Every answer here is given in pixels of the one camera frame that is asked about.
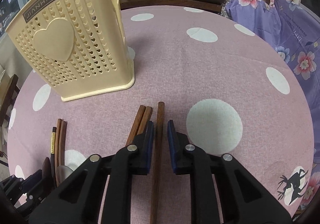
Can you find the translucent plastic spoon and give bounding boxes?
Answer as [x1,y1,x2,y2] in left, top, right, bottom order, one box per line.
[56,165,73,186]

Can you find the dark wooden spoon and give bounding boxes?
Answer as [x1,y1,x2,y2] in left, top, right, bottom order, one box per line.
[42,157,52,179]

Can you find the black gold-band chopstick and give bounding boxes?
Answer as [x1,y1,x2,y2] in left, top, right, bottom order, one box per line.
[50,127,56,188]

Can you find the dark wooden chair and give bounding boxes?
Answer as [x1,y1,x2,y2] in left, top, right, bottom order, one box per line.
[0,74,20,126]

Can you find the pink polka dot tablecloth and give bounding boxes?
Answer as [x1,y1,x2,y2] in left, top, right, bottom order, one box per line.
[7,6,313,214]

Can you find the beige plastic utensil holder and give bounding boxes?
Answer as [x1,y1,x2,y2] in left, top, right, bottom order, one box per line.
[6,0,135,102]

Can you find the purple floral cloth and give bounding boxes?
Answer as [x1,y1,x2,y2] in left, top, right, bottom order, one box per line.
[224,0,319,210]

